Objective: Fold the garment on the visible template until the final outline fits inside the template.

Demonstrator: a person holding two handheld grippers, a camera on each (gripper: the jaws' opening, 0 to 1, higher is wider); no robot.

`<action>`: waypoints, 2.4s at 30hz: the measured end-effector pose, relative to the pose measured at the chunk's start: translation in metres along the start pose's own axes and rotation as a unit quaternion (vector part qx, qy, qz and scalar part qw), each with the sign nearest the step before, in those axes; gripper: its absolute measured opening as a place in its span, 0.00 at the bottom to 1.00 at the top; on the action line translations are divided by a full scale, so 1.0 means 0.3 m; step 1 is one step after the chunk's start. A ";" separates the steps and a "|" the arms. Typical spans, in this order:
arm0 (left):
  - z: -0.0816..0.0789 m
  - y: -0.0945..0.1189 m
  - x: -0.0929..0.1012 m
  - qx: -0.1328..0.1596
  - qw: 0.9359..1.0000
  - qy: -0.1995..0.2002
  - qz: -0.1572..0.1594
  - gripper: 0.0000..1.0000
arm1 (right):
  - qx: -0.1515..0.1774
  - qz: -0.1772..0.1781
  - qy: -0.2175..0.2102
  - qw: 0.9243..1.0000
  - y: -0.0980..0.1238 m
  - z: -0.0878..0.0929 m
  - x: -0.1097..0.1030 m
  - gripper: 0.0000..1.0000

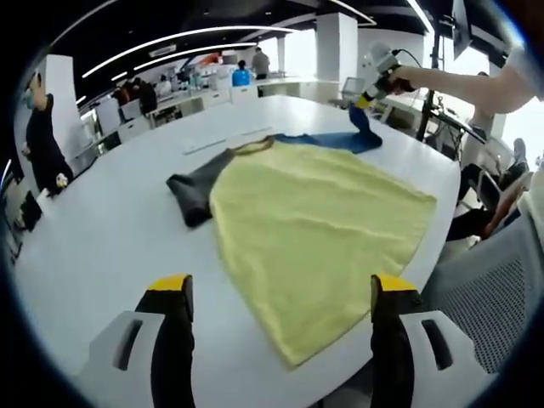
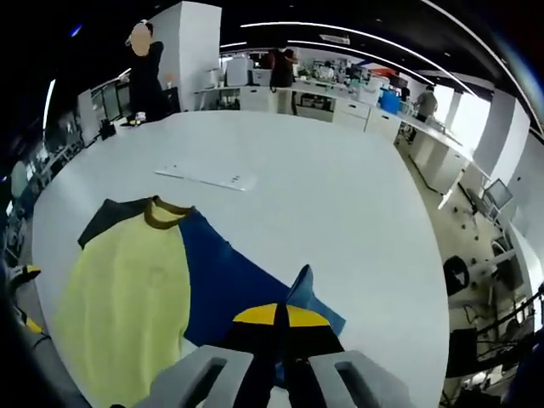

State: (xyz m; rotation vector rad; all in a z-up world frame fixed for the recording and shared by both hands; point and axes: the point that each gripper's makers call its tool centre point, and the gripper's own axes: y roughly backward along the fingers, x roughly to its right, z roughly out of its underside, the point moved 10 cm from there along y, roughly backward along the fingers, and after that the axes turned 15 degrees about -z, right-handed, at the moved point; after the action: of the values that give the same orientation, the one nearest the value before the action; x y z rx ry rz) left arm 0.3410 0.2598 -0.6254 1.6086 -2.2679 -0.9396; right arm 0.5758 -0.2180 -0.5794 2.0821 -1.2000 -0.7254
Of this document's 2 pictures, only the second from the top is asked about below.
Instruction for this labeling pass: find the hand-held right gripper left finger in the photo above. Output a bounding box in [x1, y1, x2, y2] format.
[146, 302, 285, 408]

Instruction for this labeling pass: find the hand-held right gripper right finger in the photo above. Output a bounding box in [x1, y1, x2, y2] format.
[280, 303, 416, 408]

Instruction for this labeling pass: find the yellow blue grey garment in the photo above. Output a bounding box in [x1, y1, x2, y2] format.
[50, 195, 348, 408]

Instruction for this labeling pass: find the white template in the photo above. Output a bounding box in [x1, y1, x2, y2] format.
[153, 160, 259, 193]

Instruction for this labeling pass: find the black office chair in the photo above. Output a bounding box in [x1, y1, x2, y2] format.
[442, 254, 472, 298]

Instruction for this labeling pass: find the white square column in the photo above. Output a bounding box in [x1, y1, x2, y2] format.
[471, 87, 533, 182]
[146, 0, 223, 114]

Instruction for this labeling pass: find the blue storage bin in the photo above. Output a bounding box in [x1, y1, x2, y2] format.
[379, 88, 403, 115]

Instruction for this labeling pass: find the row of white cabinets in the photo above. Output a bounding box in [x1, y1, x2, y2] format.
[193, 80, 405, 137]

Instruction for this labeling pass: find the white box appliance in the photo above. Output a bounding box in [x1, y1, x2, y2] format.
[224, 57, 256, 88]

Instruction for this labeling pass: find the long ceiling light strip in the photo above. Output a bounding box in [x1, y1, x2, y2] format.
[239, 20, 484, 97]

